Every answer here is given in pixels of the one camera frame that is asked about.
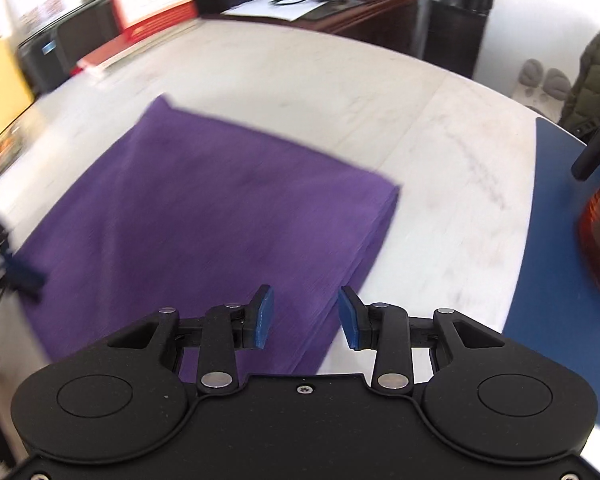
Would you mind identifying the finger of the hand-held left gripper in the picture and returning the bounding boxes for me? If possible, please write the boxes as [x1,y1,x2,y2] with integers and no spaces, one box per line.
[0,252,48,303]

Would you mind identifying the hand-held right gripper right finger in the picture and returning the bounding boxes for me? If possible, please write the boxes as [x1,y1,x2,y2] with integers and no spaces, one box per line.
[337,286,506,393]

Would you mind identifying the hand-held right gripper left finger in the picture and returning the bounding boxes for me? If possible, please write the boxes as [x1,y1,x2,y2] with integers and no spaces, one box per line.
[107,284,275,395]

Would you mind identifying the purple towel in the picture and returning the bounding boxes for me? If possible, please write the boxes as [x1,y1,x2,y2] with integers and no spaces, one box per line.
[12,94,402,378]

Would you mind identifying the yellow box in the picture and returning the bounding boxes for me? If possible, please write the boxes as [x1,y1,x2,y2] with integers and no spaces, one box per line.
[0,37,35,138]

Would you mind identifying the red cover book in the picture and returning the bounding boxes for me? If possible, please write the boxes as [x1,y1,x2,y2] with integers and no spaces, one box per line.
[75,20,201,78]

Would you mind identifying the blue table mat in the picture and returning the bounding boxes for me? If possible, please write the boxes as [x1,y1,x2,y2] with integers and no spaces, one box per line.
[502,116,600,436]

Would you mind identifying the black printer blue label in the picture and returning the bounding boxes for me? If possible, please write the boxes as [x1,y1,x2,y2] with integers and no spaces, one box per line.
[16,2,123,96]

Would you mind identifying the black water dispenser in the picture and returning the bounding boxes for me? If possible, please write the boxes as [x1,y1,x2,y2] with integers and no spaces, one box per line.
[422,0,498,80]

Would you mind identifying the dark wooden desk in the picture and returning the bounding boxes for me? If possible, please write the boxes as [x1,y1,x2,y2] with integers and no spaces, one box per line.
[220,0,436,58]

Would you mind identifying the white paper sheet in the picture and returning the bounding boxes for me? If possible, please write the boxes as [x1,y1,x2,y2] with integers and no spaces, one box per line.
[220,0,331,23]

